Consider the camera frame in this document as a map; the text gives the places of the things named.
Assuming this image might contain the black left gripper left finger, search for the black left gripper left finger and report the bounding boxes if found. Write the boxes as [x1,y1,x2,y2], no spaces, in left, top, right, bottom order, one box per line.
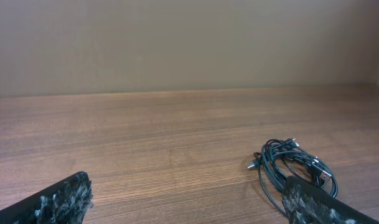
[0,171,93,224]

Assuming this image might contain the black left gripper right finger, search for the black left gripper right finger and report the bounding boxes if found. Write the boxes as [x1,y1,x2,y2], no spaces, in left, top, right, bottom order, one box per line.
[282,176,379,224]

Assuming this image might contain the black usb cable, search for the black usb cable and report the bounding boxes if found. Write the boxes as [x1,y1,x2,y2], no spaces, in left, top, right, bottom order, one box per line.
[247,138,339,218]

